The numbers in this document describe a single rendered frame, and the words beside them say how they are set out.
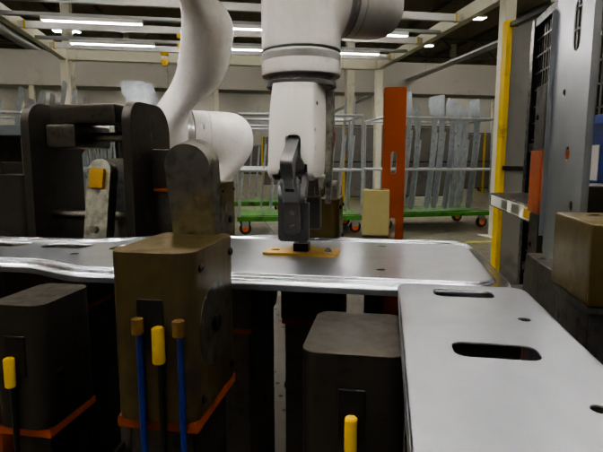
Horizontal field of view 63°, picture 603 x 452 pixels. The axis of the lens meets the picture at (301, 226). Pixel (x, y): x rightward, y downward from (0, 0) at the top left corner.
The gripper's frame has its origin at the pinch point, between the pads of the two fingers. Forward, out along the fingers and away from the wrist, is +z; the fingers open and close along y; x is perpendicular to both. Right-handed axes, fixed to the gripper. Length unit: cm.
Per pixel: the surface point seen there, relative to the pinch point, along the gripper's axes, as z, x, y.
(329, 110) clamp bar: -13.9, 1.4, -14.5
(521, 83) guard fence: -55, 91, -285
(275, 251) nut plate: 2.8, -2.7, 1.2
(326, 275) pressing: 3.1, 4.1, 10.4
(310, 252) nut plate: 2.8, 1.1, 1.1
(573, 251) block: -0.4, 23.4, 14.0
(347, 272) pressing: 3.1, 5.9, 8.7
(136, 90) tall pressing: -100, -320, -572
